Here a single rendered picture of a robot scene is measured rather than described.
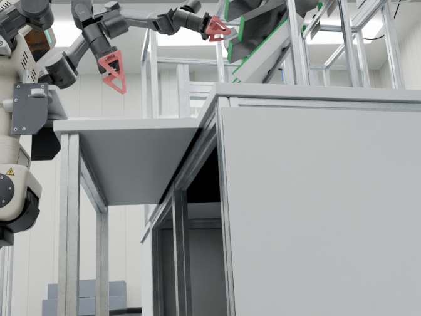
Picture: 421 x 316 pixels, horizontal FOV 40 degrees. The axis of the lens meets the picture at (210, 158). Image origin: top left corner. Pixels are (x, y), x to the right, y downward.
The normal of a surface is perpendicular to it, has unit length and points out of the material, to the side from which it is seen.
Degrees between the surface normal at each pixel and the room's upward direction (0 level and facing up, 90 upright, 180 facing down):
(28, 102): 90
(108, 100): 90
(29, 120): 90
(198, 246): 90
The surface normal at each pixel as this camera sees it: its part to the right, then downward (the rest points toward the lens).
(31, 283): 0.07, -0.29
